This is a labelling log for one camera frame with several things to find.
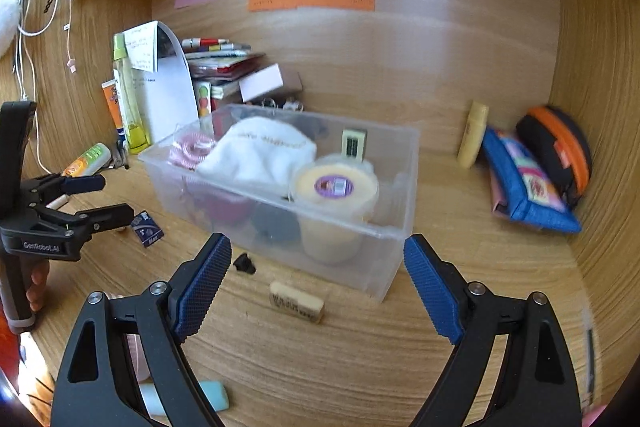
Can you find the blue small card packet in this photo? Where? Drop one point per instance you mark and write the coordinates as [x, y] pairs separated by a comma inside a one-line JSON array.
[[146, 229]]

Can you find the black orange zip case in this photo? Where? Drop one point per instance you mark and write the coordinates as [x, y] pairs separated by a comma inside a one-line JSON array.
[[561, 149]]

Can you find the clear plastic storage box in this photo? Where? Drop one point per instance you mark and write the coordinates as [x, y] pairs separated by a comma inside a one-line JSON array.
[[226, 208]]

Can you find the person's left hand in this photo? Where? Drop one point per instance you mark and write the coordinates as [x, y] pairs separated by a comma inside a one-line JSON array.
[[36, 290]]

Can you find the wooden stamp block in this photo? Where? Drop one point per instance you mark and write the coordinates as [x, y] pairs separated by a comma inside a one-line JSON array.
[[293, 301]]

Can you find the orange label lotion bottle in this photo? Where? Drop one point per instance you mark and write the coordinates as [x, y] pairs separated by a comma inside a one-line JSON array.
[[90, 162]]

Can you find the white drawstring cloth pouch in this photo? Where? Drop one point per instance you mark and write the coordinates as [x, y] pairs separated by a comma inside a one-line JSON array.
[[259, 152]]

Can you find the small black cap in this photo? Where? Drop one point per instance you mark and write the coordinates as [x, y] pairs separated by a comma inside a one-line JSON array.
[[244, 264]]

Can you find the yellow small lotion bottle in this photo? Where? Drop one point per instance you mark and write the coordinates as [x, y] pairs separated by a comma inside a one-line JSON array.
[[473, 135]]

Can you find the yellow-green spray bottle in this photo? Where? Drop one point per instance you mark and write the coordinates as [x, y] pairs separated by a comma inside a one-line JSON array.
[[136, 136]]

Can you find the fruit sticker sheet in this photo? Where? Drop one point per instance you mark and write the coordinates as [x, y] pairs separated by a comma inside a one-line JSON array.
[[203, 97]]

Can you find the metal compass and pens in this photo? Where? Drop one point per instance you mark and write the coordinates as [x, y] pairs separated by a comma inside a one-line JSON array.
[[119, 155]]

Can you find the white fluffy item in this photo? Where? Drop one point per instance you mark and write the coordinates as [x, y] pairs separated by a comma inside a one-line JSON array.
[[9, 17]]

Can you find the small rectangular perfume bottle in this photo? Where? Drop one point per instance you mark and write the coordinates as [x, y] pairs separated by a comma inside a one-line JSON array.
[[353, 143]]

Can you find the cream candle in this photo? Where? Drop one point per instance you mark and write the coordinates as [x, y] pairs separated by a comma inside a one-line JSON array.
[[344, 189]]

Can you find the white folded paper sheet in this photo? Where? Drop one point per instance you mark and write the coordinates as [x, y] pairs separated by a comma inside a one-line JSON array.
[[162, 79]]

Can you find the stack of booklets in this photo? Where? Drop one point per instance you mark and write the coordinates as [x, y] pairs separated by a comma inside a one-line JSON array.
[[221, 62]]

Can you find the orange sunscreen tube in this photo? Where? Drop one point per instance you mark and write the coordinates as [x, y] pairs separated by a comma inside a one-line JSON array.
[[109, 89]]

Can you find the pink round compact case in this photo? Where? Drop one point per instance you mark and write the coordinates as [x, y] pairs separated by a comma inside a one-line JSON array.
[[135, 348]]

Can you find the light blue eraser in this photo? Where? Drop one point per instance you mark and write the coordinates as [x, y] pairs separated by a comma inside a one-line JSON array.
[[214, 392]]

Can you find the white small cardboard box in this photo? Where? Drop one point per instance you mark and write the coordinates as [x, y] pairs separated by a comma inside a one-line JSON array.
[[269, 82]]

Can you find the blue patchwork zip pouch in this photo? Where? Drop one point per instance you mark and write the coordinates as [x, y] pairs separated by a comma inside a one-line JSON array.
[[529, 196]]

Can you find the green spray bottle black cap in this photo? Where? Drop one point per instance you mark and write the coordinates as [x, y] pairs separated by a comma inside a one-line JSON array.
[[275, 225]]

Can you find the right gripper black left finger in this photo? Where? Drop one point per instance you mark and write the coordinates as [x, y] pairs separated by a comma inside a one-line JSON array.
[[96, 385]]

